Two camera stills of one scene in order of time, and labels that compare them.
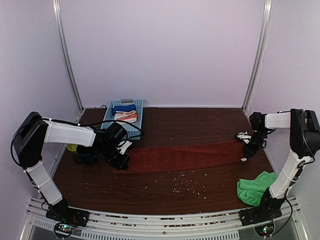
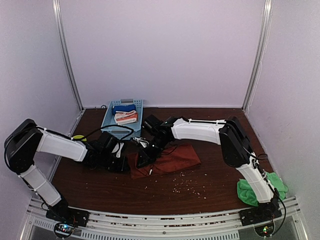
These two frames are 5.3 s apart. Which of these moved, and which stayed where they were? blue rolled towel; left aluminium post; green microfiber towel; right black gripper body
Moved: right black gripper body
Stayed: green microfiber towel; blue rolled towel; left aluminium post
